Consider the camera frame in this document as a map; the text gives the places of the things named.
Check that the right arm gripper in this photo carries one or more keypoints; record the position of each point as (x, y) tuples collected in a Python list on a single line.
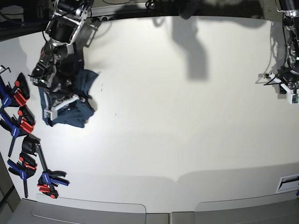
[(61, 86)]

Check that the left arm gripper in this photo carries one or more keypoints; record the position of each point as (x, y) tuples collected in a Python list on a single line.
[(286, 78)]

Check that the dark blue T-shirt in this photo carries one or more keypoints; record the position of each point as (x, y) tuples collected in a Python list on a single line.
[(77, 113)]

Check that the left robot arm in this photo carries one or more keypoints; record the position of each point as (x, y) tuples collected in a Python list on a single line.
[(290, 28)]

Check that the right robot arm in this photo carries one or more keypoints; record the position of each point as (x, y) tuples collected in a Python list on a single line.
[(60, 60)]

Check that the top blue red bar clamp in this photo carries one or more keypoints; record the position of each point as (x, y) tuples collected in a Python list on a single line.
[(16, 96)]

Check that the blue red bar clamp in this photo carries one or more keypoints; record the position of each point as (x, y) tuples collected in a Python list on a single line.
[(49, 180), (22, 126), (24, 168), (16, 96)]

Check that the silver hex key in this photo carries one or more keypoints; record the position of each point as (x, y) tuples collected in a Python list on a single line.
[(4, 69)]

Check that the white power strip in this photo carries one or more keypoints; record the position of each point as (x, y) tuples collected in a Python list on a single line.
[(102, 18)]

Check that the right grey tray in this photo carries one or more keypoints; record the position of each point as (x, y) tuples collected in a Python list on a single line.
[(262, 209)]

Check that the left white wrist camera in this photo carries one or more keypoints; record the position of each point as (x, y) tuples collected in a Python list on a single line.
[(291, 96)]

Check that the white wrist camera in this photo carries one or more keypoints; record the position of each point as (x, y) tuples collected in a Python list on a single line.
[(291, 96), (51, 110)]

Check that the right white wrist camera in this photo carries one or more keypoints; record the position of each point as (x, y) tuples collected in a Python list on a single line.
[(51, 110)]

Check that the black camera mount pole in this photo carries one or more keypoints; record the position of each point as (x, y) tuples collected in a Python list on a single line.
[(187, 8)]

